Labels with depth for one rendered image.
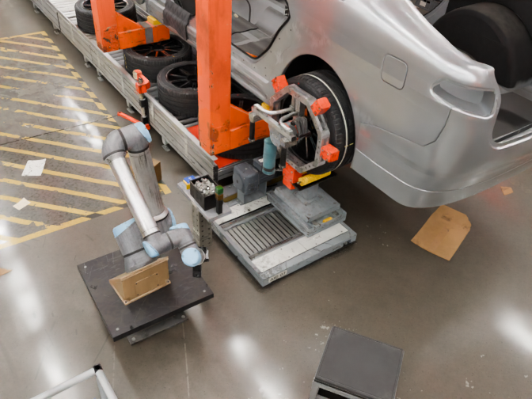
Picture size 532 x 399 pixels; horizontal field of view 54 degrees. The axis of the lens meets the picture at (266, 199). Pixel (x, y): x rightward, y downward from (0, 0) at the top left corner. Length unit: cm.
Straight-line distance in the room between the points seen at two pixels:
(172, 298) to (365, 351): 110
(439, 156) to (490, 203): 186
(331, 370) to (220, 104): 182
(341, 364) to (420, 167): 111
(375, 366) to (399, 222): 160
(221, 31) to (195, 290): 155
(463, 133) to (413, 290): 131
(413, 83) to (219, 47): 123
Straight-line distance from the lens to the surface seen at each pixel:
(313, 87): 328
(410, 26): 285
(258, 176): 379
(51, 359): 334
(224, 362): 317
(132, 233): 304
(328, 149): 322
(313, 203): 383
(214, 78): 343
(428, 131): 282
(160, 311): 302
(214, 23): 329
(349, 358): 284
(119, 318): 303
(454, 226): 428
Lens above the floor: 265
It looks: 39 degrees down
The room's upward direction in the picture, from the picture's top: 4 degrees clockwise
